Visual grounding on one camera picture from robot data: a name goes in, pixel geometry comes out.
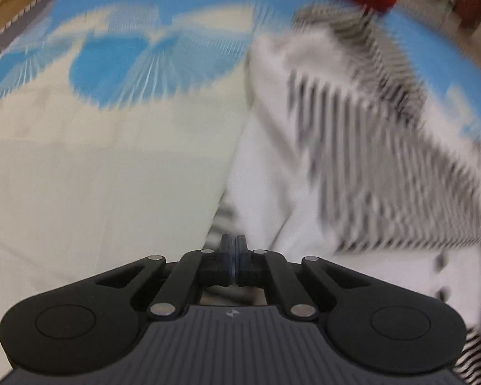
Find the striped white hooded shirt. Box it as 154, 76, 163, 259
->
206, 4, 481, 384

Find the blue white patterned bedsheet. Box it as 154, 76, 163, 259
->
0, 0, 481, 384

